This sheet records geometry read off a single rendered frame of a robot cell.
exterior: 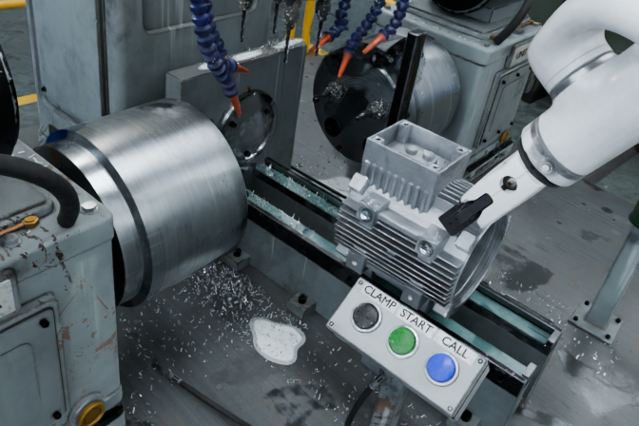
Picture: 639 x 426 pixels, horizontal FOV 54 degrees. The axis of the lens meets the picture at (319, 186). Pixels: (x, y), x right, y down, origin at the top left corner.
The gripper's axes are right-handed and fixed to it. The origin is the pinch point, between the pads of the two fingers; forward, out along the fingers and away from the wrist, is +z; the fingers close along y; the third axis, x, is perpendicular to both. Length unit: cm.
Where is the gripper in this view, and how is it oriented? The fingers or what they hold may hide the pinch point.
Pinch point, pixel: (456, 218)
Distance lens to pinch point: 85.2
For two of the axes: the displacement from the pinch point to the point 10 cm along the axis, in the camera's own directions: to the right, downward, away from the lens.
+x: -5.8, -8.0, 1.4
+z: -5.0, 4.9, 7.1
